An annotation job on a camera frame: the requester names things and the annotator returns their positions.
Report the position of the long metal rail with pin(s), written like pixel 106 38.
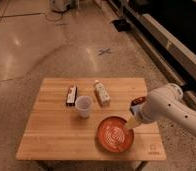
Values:
pixel 167 29

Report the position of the white machine base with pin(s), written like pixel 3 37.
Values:
pixel 61 6

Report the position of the orange patterned bowl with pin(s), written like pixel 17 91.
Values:
pixel 113 136

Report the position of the blue sponge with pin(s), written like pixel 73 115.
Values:
pixel 134 107

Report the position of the white carton box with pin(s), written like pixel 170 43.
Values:
pixel 101 93

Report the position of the black and white eraser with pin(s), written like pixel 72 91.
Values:
pixel 71 95

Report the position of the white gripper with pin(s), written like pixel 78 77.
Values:
pixel 138 118

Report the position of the wooden table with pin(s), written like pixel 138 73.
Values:
pixel 56 132

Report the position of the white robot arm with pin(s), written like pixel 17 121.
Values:
pixel 166 102

